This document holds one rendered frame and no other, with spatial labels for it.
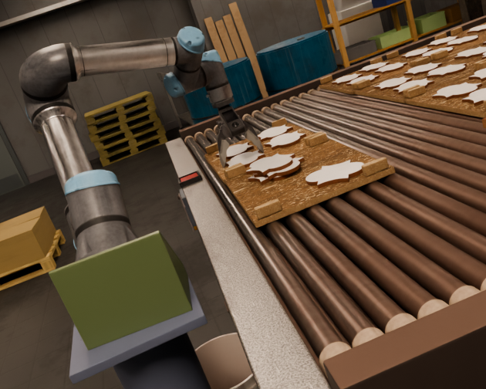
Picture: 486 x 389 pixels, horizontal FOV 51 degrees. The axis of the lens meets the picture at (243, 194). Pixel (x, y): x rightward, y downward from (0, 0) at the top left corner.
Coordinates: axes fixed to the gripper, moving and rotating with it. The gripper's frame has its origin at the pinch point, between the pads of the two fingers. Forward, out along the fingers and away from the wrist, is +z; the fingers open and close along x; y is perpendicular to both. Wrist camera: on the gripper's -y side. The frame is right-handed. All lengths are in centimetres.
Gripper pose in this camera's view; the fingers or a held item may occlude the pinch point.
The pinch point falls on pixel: (244, 160)
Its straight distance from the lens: 164.6
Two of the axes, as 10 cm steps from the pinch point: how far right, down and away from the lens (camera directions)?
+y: -2.1, -2.4, 9.5
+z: 3.2, 9.0, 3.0
